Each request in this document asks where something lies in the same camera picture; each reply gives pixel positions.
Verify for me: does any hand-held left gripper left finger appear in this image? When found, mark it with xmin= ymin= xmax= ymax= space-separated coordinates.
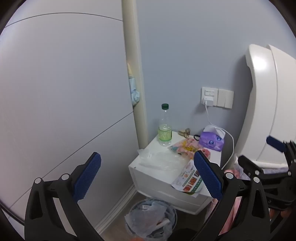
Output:
xmin=24 ymin=152 xmax=104 ymax=241

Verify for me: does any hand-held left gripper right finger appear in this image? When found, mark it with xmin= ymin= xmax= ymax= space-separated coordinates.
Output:
xmin=192 ymin=150 xmax=271 ymax=241

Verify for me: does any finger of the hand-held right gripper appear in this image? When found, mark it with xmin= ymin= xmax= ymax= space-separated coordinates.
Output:
xmin=266 ymin=136 xmax=296 ymax=172
xmin=238 ymin=156 xmax=290 ymax=184

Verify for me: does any white printed leaflet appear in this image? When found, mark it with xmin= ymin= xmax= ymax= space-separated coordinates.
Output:
xmin=171 ymin=160 xmax=205 ymax=194

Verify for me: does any purple tissue pack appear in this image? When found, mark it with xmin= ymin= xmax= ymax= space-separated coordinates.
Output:
xmin=198 ymin=125 xmax=226 ymax=152

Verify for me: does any pink snack packet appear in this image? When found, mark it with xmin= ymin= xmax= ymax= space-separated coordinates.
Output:
xmin=168 ymin=138 xmax=211 ymax=160

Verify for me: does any grey trash bin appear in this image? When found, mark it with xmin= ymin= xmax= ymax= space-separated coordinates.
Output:
xmin=127 ymin=198 xmax=177 ymax=240

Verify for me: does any clear plastic bag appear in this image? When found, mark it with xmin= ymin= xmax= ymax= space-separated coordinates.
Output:
xmin=137 ymin=148 xmax=183 ymax=171

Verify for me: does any clear green-capped plastic bottle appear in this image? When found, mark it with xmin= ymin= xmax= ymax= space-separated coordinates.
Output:
xmin=158 ymin=103 xmax=173 ymax=147

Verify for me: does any translucent bin liner bag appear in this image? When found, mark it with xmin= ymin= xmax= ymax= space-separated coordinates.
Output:
xmin=125 ymin=201 xmax=174 ymax=240

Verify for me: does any pink bedding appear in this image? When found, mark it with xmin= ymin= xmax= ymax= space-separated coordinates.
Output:
xmin=210 ymin=160 xmax=250 ymax=235

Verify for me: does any white bed headboard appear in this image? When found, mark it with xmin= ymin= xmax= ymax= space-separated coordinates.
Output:
xmin=233 ymin=44 xmax=296 ymax=167

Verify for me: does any white nightstand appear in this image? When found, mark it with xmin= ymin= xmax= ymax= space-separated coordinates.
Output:
xmin=129 ymin=131 xmax=222 ymax=215

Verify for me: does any white wardrobe door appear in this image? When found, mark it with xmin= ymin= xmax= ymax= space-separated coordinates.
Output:
xmin=0 ymin=5 xmax=136 ymax=223

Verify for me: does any white charging cable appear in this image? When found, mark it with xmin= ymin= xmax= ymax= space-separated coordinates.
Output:
xmin=205 ymin=104 xmax=234 ymax=169

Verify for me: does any white wall socket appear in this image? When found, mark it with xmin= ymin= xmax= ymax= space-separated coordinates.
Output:
xmin=201 ymin=87 xmax=219 ymax=107

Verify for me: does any beige wardrobe frame post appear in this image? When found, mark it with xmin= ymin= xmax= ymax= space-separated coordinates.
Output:
xmin=122 ymin=0 xmax=148 ymax=149

